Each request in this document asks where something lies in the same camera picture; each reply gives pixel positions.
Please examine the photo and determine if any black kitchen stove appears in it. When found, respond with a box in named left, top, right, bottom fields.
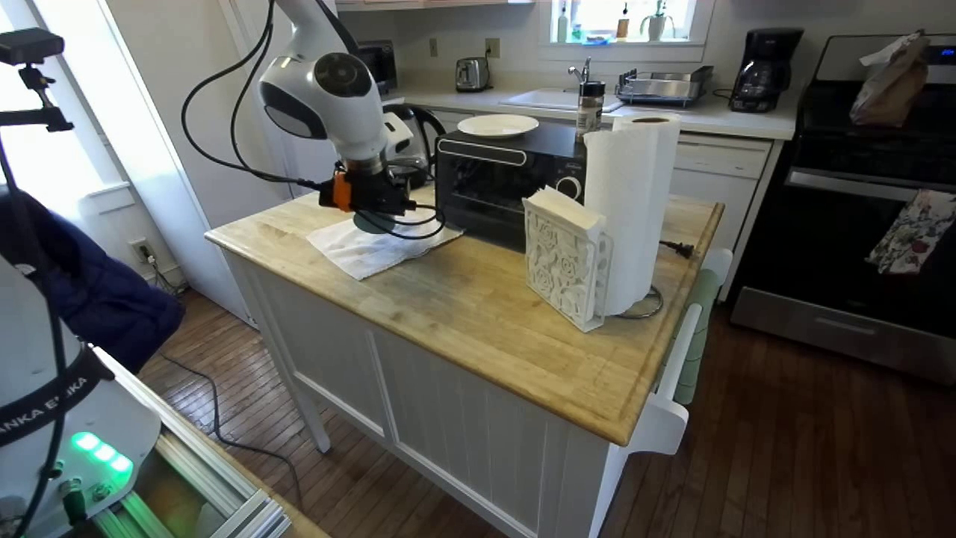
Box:
left=728, top=32, right=956, bottom=390

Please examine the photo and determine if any white marble block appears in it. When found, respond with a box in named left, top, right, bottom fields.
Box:
left=519, top=182, right=612, bottom=334

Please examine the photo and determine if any white dishwasher panel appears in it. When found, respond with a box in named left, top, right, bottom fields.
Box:
left=667, top=133, right=785, bottom=298

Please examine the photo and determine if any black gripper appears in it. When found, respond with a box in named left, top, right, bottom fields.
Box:
left=347, top=156, right=418, bottom=237

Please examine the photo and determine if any black coffee maker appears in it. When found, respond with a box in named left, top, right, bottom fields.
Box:
left=725, top=23, right=807, bottom=118

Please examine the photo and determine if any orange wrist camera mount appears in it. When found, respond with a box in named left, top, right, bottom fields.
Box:
left=316, top=168, right=358, bottom=212

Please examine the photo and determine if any spice jar with black lid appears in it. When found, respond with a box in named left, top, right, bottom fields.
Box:
left=576, top=77, right=610, bottom=134

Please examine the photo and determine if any stained white cloth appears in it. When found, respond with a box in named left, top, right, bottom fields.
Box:
left=304, top=212, right=465, bottom=285

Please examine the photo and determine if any silver toaster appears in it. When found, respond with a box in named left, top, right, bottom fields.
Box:
left=452, top=53, right=495, bottom=95

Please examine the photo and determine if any white kitchen sink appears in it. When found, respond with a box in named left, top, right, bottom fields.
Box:
left=500, top=86, right=627, bottom=118

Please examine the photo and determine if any black camera on tripod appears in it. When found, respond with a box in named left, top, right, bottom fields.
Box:
left=0, top=23, right=77, bottom=139

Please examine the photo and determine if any brown paper bag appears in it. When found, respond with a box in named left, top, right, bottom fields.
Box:
left=846, top=31, right=931, bottom=134

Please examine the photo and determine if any floral dish towel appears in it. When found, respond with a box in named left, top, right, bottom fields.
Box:
left=864, top=188, right=956, bottom=278

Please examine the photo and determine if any black countertop appliance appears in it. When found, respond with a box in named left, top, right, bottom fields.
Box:
left=356, top=37, right=400, bottom=100

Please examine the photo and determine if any black toaster oven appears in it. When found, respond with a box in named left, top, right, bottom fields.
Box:
left=433, top=118, right=592, bottom=254

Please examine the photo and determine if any white framed window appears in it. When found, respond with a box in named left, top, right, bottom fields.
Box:
left=548, top=0, right=716, bottom=47

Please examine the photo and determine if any wooden top kitchen island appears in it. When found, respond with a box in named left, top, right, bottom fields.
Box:
left=202, top=185, right=736, bottom=538

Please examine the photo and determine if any dark blue jacket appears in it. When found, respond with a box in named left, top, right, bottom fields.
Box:
left=0, top=185, right=188, bottom=378

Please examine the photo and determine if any green hanging towel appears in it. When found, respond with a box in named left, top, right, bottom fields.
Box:
left=676, top=264, right=725, bottom=408

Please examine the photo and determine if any white paper towel roll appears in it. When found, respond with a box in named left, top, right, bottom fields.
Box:
left=579, top=112, right=685, bottom=319

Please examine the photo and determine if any white plate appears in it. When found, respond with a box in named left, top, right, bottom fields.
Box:
left=455, top=112, right=545, bottom=142

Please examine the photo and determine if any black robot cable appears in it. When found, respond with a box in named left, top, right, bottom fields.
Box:
left=179, top=0, right=449, bottom=246

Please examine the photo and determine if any black floor cable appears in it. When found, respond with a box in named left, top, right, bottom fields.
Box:
left=162, top=349, right=307, bottom=514

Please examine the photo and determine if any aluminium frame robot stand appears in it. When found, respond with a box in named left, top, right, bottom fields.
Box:
left=87, top=346, right=331, bottom=538

